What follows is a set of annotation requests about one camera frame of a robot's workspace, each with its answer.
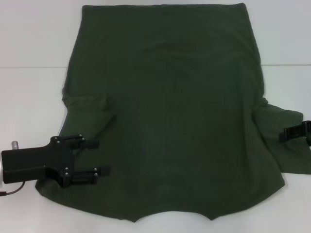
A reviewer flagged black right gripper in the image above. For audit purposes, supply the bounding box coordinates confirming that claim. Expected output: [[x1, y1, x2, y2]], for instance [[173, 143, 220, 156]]
[[278, 119, 311, 147]]

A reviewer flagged dark green t-shirt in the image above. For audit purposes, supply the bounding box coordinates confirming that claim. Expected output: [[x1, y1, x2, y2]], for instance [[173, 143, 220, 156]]
[[35, 2, 311, 216]]

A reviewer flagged dark red arm cable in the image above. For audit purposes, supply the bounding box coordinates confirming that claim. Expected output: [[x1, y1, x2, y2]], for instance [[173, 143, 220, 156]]
[[0, 181, 26, 197]]

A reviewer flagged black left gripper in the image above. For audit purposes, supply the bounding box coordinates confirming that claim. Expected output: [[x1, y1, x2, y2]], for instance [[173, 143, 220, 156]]
[[0, 134, 112, 188]]

